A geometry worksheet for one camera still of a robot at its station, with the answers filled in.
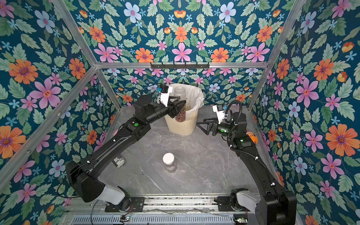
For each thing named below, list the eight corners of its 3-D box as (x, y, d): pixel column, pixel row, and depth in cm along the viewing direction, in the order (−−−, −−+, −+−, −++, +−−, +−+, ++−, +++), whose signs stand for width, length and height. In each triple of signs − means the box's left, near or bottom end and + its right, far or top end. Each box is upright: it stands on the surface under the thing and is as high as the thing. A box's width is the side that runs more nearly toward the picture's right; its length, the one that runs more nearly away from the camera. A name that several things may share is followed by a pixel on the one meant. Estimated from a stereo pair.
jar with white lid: (165, 173, 87) (161, 163, 74) (167, 163, 90) (163, 152, 78) (176, 173, 86) (173, 163, 74) (176, 163, 90) (174, 152, 78)
